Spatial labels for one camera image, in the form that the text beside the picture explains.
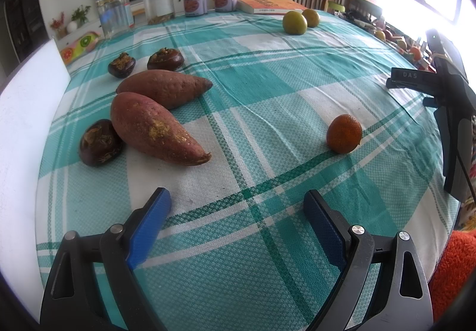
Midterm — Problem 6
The clear container with black lid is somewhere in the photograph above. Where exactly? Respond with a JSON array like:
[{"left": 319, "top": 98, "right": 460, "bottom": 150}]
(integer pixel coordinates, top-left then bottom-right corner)
[{"left": 140, "top": 0, "right": 175, "bottom": 25}]

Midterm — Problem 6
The white board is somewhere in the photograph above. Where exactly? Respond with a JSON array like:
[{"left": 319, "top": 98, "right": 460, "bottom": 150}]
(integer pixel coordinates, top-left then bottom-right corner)
[{"left": 0, "top": 39, "right": 71, "bottom": 317}]

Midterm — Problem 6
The green-yellow round citrus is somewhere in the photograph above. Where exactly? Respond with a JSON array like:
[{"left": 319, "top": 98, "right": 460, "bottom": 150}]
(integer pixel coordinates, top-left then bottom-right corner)
[
  {"left": 283, "top": 11, "right": 308, "bottom": 35},
  {"left": 301, "top": 8, "right": 320, "bottom": 28}
]

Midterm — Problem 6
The orange book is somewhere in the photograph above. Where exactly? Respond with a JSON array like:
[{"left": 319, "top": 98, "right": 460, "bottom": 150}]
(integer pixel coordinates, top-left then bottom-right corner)
[{"left": 237, "top": 0, "right": 303, "bottom": 15}]

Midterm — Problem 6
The small orange tangerine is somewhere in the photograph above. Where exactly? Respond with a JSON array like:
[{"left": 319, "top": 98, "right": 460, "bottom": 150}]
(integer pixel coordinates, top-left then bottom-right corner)
[{"left": 326, "top": 114, "right": 363, "bottom": 154}]

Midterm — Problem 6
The glass jar with gold lid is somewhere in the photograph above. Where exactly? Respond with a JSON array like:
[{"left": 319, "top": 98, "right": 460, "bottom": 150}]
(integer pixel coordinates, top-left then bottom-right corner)
[{"left": 96, "top": 0, "right": 135, "bottom": 39}]

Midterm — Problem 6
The slim red sweet potato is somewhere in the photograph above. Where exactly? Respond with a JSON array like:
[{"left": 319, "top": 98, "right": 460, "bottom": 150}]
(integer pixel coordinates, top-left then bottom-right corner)
[{"left": 116, "top": 70, "right": 214, "bottom": 110}]

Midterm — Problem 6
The dark brown water chestnut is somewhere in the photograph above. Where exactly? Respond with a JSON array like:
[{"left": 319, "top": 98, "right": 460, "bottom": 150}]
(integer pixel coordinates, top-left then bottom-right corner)
[
  {"left": 147, "top": 48, "right": 184, "bottom": 71},
  {"left": 79, "top": 119, "right": 125, "bottom": 168},
  {"left": 108, "top": 53, "right": 137, "bottom": 79}
]

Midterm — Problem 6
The red flower bunch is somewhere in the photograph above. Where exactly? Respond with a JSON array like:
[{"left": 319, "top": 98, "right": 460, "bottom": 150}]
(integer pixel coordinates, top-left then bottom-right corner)
[{"left": 50, "top": 12, "right": 68, "bottom": 38}]

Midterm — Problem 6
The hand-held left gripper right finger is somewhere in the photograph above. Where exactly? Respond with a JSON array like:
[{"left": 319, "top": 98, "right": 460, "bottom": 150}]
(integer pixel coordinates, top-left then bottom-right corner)
[{"left": 303, "top": 190, "right": 434, "bottom": 331}]

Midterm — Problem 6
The black cabinet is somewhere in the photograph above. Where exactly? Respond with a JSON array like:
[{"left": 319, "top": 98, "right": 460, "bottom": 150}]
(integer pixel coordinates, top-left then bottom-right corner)
[{"left": 4, "top": 0, "right": 49, "bottom": 64}]

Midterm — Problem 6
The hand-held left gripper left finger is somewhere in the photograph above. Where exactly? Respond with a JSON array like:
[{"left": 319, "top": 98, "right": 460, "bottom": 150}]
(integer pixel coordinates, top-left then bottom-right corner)
[{"left": 40, "top": 188, "right": 172, "bottom": 331}]

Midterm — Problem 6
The pile of mixed fruit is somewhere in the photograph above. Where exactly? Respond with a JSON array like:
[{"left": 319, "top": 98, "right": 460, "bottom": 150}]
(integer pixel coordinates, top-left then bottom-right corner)
[{"left": 374, "top": 28, "right": 436, "bottom": 71}]

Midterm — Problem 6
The orange fuzzy cloth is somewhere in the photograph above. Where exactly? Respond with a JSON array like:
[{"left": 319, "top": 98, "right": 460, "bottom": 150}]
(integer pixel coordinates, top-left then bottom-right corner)
[{"left": 429, "top": 230, "right": 476, "bottom": 322}]

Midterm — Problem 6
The teal checked tablecloth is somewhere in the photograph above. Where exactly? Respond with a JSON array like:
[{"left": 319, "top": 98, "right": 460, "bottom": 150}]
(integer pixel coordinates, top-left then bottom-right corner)
[{"left": 35, "top": 9, "right": 464, "bottom": 331}]

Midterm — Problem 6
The fruit-print tray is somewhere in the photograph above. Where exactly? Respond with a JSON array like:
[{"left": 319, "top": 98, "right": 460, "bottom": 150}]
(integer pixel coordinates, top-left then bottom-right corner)
[{"left": 59, "top": 31, "right": 102, "bottom": 64}]

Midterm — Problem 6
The small green plant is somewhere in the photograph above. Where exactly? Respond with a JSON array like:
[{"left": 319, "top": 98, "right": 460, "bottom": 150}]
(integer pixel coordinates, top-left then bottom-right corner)
[{"left": 71, "top": 4, "right": 92, "bottom": 24}]

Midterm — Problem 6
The large red sweet potato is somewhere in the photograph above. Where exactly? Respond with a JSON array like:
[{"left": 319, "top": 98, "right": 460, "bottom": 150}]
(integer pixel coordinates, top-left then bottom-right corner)
[{"left": 110, "top": 92, "right": 212, "bottom": 167}]

